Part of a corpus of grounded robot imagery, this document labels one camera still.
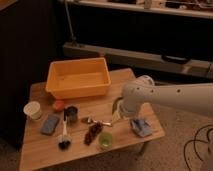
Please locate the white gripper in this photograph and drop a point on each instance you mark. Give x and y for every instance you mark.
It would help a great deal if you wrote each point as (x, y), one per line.
(117, 115)

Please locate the metal clip tool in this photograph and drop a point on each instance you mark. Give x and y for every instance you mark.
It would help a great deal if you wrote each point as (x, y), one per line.
(89, 120)

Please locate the grey shelf rail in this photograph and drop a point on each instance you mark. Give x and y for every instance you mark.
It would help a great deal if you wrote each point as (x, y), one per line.
(197, 68)

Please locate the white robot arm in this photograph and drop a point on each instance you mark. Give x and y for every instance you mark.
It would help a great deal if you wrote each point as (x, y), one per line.
(197, 98)

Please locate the green cucumber toy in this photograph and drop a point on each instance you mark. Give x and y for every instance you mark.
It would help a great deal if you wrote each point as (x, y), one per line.
(115, 103)

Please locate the blue sponge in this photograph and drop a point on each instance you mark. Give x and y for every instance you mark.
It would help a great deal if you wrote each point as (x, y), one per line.
(48, 127)

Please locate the white paper cup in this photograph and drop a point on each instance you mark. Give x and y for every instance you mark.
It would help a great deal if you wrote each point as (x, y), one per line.
(33, 110)

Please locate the orange round fruit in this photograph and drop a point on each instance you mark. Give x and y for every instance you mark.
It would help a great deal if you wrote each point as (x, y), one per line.
(58, 105)

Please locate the orange plastic tray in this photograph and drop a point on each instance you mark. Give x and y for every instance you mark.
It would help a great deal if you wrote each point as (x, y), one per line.
(78, 78)

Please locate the small metal can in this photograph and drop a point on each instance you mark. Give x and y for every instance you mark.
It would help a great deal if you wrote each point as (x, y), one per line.
(72, 114)

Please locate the wooden table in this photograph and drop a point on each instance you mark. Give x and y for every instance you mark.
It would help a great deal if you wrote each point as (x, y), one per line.
(41, 151)

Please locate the dark red grape bunch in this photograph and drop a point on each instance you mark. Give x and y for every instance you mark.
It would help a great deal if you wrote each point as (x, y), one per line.
(92, 133)

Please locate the blue crumpled cloth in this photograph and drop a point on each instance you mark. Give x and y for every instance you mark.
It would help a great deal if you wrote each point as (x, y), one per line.
(140, 127)

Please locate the white handled black brush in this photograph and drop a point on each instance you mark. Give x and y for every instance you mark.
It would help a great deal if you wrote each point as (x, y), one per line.
(64, 140)

